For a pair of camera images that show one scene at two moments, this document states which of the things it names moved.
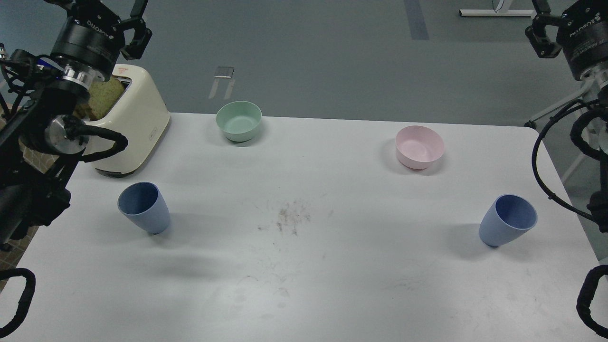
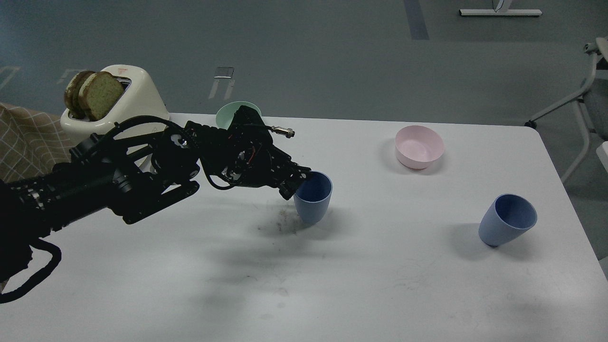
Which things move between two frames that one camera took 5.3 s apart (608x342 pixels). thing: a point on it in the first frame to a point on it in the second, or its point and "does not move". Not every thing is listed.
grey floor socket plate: x=223 y=72 does not move
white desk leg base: x=502 y=10 does not move
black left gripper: x=92 y=34 to x=244 y=153
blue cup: x=145 y=204 to x=312 y=199
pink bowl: x=416 y=147 does not move
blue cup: x=508 y=217 does not move
